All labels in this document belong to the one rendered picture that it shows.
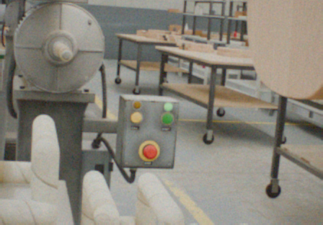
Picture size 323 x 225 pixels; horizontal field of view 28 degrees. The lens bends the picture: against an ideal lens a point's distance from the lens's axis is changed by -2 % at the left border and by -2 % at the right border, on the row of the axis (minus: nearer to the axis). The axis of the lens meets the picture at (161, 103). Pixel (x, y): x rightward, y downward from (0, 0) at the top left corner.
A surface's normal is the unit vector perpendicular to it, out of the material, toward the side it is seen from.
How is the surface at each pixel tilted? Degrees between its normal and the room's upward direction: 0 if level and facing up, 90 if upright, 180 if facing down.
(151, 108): 90
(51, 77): 98
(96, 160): 90
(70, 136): 90
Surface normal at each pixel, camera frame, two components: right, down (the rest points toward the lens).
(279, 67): -0.98, -0.02
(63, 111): 0.19, 0.43
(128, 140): 0.22, 0.15
